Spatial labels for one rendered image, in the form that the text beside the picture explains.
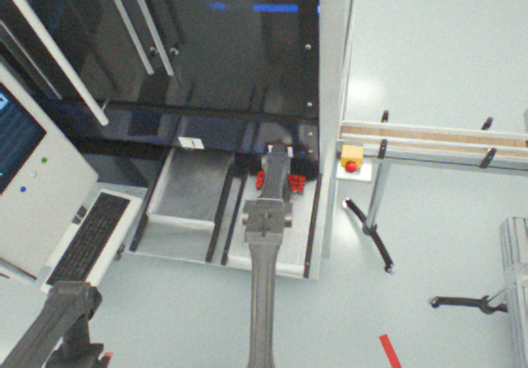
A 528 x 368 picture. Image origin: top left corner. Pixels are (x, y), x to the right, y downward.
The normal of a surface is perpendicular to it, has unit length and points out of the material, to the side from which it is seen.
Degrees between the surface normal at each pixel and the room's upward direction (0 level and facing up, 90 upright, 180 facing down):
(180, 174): 0
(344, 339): 0
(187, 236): 0
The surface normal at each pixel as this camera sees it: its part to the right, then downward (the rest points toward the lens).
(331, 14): -0.18, 0.84
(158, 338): -0.11, -0.53
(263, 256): -0.08, 0.12
